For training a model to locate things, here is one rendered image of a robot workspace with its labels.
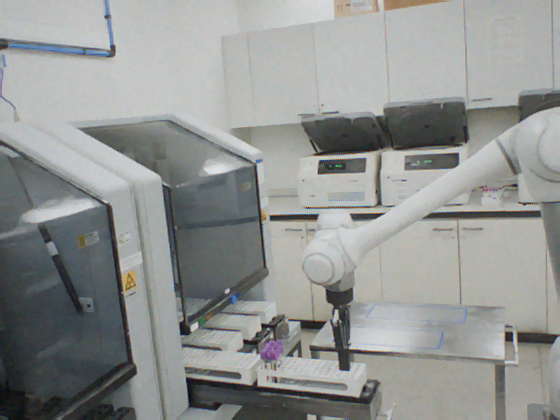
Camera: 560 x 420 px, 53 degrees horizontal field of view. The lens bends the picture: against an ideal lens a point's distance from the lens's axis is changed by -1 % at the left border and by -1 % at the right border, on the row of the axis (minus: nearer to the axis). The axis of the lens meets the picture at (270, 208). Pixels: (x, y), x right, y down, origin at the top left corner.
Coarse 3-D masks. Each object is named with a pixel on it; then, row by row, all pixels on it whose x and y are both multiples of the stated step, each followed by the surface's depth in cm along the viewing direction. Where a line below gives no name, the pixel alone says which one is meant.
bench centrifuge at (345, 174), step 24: (312, 120) 400; (336, 120) 395; (360, 120) 391; (312, 144) 424; (336, 144) 429; (360, 144) 423; (384, 144) 418; (312, 168) 396; (336, 168) 388; (360, 168) 381; (312, 192) 396; (336, 192) 388; (360, 192) 382
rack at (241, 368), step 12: (192, 360) 172; (204, 360) 172; (216, 360) 171; (228, 360) 170; (240, 360) 170; (252, 360) 169; (192, 372) 173; (204, 372) 176; (216, 372) 176; (228, 372) 175; (240, 372) 164; (252, 372) 164
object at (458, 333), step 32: (352, 320) 205; (384, 320) 202; (416, 320) 199; (448, 320) 197; (480, 320) 194; (352, 352) 182; (384, 352) 177; (416, 352) 174; (448, 352) 172; (480, 352) 170; (320, 416) 191
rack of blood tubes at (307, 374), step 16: (272, 368) 162; (288, 368) 162; (304, 368) 160; (320, 368) 159; (336, 368) 158; (352, 368) 157; (272, 384) 161; (288, 384) 159; (304, 384) 163; (320, 384) 162; (336, 384) 161; (352, 384) 151
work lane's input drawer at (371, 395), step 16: (192, 384) 170; (208, 384) 168; (224, 384) 166; (240, 384) 164; (256, 384) 163; (368, 384) 157; (208, 400) 168; (224, 400) 166; (240, 400) 164; (256, 400) 162; (272, 400) 160; (288, 400) 158; (304, 400) 156; (320, 400) 154; (336, 400) 153; (352, 400) 151; (368, 400) 149; (336, 416) 153; (352, 416) 151; (368, 416) 149; (384, 416) 154
